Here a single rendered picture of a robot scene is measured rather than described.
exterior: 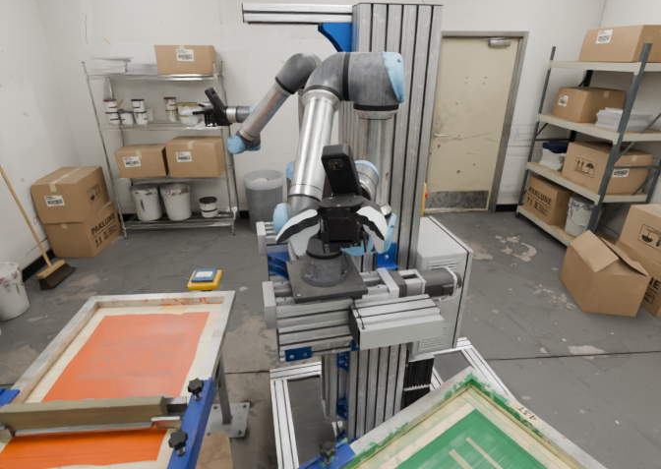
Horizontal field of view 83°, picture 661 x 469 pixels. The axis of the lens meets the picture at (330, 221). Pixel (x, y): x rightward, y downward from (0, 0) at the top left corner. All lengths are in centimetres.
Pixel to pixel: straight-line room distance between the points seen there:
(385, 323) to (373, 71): 70
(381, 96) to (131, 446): 110
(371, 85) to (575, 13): 449
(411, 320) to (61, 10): 458
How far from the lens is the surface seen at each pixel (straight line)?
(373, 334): 115
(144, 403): 120
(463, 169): 508
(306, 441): 208
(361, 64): 96
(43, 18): 512
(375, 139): 98
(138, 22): 473
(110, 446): 129
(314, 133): 89
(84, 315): 175
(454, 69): 480
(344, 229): 59
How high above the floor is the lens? 190
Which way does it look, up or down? 24 degrees down
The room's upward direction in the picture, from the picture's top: straight up
